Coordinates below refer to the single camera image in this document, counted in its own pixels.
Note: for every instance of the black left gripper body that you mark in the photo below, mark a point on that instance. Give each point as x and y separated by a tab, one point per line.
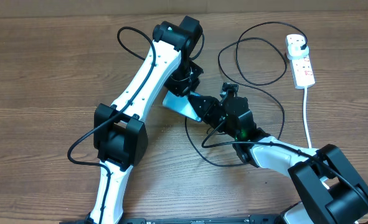
185	79

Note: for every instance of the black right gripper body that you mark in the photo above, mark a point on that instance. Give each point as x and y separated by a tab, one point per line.
217	117

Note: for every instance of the blue Galaxy smartphone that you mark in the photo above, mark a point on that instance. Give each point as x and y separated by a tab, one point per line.
181	105

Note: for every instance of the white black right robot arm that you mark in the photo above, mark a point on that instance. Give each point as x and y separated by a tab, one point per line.
330	189

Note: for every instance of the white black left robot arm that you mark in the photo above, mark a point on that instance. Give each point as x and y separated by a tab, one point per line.
120	136

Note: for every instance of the white power strip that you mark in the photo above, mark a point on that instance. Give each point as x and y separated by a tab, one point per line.
301	69

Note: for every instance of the white wall charger plug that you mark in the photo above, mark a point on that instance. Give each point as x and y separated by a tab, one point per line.
294	51

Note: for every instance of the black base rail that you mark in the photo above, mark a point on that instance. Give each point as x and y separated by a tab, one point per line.
251	219

